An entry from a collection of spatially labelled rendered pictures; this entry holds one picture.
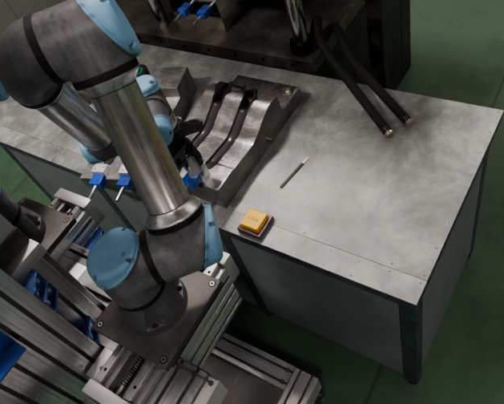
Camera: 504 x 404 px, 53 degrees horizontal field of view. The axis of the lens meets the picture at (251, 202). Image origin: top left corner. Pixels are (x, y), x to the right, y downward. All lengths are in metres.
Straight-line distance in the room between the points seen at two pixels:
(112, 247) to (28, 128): 1.36
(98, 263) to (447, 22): 2.82
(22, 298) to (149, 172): 0.36
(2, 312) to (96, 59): 0.51
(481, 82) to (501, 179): 0.66
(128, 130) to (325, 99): 1.02
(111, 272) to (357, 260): 0.68
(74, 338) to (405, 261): 0.83
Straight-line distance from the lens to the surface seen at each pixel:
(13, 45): 0.90
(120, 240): 1.01
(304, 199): 1.52
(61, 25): 0.88
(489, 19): 3.46
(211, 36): 2.31
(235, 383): 1.96
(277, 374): 1.91
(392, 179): 1.53
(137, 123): 0.90
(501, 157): 2.66
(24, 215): 1.45
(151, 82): 1.29
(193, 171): 1.47
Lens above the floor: 1.99
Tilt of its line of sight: 50 degrees down
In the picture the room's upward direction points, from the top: 23 degrees counter-clockwise
